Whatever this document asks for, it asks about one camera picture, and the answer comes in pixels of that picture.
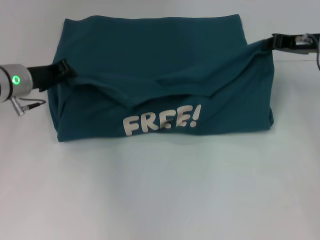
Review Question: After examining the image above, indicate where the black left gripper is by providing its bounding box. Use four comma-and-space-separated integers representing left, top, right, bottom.
26, 58, 77, 92

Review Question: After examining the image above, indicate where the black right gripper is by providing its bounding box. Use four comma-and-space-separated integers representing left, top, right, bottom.
270, 33, 320, 55

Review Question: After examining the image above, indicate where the left arm cable with plug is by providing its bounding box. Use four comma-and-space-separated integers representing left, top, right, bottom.
9, 95, 47, 117

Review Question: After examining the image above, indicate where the arm cable with plug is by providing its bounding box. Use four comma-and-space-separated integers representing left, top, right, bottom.
300, 33, 320, 71
9, 95, 47, 117

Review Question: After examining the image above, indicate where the right arm cable with plug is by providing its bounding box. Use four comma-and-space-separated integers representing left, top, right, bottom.
300, 33, 320, 71

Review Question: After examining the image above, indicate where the blue t-shirt with white print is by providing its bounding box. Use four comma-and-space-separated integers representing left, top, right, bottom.
53, 13, 276, 144

